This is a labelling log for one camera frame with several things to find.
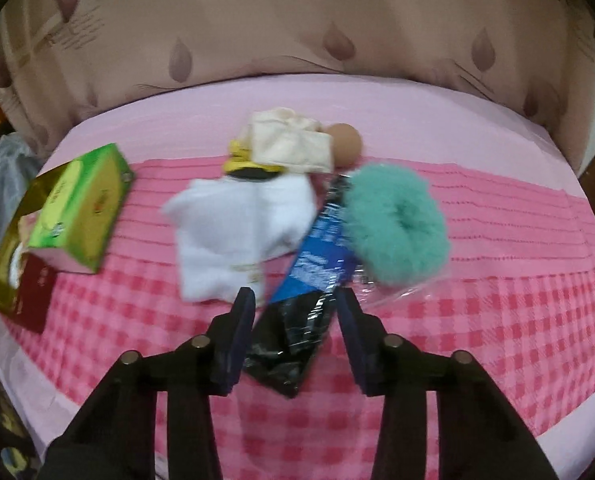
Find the cream cloth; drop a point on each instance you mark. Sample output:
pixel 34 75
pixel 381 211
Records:
pixel 287 145

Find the green tissue box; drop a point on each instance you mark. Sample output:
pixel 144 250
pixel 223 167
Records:
pixel 77 210

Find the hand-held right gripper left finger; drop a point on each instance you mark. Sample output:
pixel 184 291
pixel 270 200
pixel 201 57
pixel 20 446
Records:
pixel 235 345

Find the brown leaf-print curtain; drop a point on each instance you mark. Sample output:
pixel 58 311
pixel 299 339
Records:
pixel 277 20

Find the grey cloth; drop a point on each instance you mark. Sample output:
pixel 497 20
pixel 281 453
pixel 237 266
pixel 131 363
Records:
pixel 2 185

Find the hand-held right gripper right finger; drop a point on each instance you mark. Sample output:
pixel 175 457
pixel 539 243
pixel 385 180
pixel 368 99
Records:
pixel 357 350

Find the white sock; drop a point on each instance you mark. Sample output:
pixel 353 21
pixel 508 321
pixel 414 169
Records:
pixel 227 230

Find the teal fluffy scrunchie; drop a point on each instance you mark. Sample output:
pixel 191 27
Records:
pixel 377 210

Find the gold and red tissue pack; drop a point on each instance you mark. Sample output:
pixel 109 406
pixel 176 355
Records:
pixel 27 290

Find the brown makeup sponge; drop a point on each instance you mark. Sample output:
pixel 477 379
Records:
pixel 348 142

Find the blue and black plastic packet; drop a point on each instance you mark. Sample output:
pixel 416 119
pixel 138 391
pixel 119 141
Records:
pixel 317 265

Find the yellow cloth toy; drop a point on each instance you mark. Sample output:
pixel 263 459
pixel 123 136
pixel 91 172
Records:
pixel 235 162

